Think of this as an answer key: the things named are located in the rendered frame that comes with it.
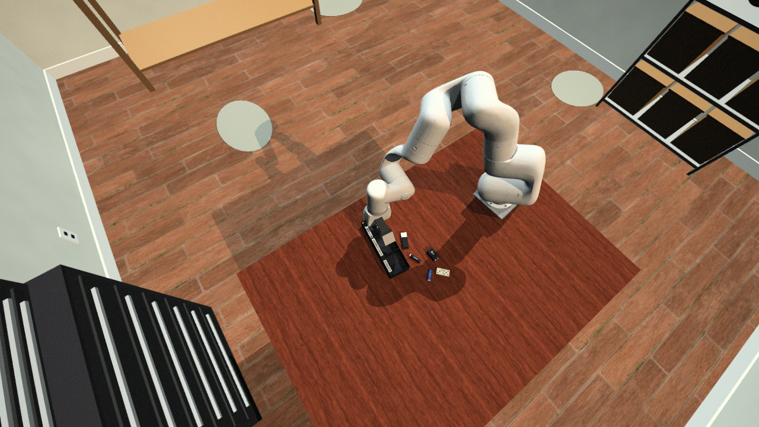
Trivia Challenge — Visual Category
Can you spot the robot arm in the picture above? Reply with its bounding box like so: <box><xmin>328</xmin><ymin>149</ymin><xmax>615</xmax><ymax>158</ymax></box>
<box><xmin>366</xmin><ymin>71</ymin><xmax>546</xmax><ymax>216</ymax></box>

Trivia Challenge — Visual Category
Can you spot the dark grey rack of labelled bins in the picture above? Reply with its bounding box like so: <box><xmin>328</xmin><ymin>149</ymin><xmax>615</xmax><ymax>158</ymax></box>
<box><xmin>362</xmin><ymin>221</ymin><xmax>410</xmax><ymax>279</ymax></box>

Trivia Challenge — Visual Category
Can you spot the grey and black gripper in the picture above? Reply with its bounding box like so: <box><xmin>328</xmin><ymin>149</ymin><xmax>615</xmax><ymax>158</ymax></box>
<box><xmin>363</xmin><ymin>204</ymin><xmax>391</xmax><ymax>230</ymax></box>

